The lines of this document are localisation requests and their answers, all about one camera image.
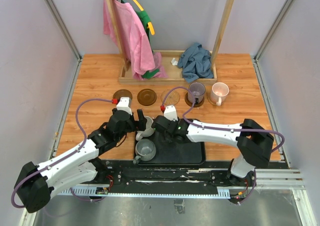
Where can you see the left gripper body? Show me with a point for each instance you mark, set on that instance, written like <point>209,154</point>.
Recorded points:
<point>132,126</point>

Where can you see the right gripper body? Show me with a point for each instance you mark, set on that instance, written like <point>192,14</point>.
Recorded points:
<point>170,136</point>

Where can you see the white mug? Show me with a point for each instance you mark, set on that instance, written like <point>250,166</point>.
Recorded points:
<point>149,130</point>

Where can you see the plain brown wooden coaster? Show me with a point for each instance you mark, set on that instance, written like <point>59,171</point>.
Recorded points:
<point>147,97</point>

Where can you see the grey mug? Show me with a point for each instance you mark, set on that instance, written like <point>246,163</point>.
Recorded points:
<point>145,150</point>

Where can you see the grooved dark wooden coaster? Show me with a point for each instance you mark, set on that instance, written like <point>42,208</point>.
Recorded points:
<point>190,102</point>

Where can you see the woven rattan coaster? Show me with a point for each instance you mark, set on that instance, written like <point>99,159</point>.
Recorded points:
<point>172,99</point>
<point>215,103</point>

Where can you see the purple mug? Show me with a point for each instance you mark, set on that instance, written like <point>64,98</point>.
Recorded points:
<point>196,92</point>

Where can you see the pink mug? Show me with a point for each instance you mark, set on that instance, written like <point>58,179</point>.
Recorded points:
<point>219,90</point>

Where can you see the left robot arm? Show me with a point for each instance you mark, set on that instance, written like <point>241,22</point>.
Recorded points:
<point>37,184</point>

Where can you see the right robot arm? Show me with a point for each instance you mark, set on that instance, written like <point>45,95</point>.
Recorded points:
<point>254,142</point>

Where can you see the far left wooden coaster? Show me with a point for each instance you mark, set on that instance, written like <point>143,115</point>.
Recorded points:
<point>120,94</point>

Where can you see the black serving tray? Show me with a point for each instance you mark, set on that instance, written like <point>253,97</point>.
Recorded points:
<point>170,153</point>

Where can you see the wooden clothes rack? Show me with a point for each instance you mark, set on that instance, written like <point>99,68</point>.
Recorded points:
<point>174,74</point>

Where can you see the pink shirt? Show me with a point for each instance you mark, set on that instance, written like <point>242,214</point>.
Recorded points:
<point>145,64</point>

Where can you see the white clip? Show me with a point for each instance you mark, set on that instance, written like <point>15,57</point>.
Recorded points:
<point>174,62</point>

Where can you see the blue crumpled shirt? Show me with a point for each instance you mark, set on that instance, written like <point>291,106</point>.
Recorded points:
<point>195,63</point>

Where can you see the green garment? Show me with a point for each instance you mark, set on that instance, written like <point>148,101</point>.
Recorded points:
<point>136,28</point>

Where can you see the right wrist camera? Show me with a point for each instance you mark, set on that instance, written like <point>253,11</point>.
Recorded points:
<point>169,112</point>

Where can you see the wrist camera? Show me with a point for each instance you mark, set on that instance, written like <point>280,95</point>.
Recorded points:
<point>123,104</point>
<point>169,112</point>

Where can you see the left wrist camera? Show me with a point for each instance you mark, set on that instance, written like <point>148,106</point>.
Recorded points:
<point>123,104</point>

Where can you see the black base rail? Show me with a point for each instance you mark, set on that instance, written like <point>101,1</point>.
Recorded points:
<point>212,179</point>

